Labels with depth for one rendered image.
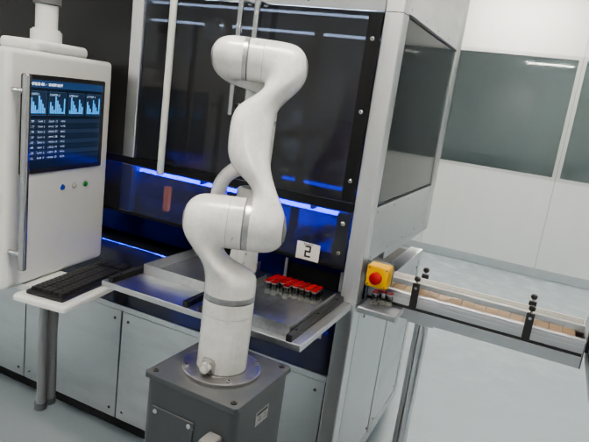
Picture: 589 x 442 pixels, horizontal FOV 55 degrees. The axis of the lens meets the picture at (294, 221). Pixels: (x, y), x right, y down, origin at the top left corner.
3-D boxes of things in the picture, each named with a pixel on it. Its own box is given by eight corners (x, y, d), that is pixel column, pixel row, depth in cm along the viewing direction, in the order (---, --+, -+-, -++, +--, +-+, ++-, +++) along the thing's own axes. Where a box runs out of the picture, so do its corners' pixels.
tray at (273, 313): (265, 283, 195) (266, 274, 194) (334, 303, 184) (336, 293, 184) (209, 310, 164) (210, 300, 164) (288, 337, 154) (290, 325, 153)
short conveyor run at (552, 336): (362, 309, 194) (369, 265, 191) (375, 296, 208) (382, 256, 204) (579, 371, 167) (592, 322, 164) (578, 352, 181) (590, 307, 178)
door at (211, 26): (136, 157, 217) (147, -4, 204) (239, 179, 199) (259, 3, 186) (135, 157, 216) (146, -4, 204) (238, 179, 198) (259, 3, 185)
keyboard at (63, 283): (103, 262, 215) (104, 256, 215) (135, 270, 212) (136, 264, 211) (25, 293, 178) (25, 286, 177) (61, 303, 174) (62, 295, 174)
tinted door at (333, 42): (240, 179, 199) (260, 3, 186) (355, 203, 182) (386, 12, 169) (239, 179, 198) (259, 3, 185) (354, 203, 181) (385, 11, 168)
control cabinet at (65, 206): (63, 246, 229) (72, 47, 212) (103, 256, 224) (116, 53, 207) (-45, 280, 182) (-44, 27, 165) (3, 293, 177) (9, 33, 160)
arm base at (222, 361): (231, 398, 124) (241, 320, 120) (164, 370, 132) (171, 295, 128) (274, 367, 141) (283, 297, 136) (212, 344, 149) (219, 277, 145)
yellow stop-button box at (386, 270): (371, 280, 188) (374, 259, 187) (392, 285, 186) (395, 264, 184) (364, 285, 182) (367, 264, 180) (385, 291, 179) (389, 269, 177)
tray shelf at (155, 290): (190, 255, 221) (190, 251, 220) (358, 303, 193) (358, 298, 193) (101, 285, 178) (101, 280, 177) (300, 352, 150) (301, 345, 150)
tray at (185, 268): (202, 253, 218) (202, 245, 217) (259, 270, 208) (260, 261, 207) (143, 274, 188) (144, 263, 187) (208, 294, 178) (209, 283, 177)
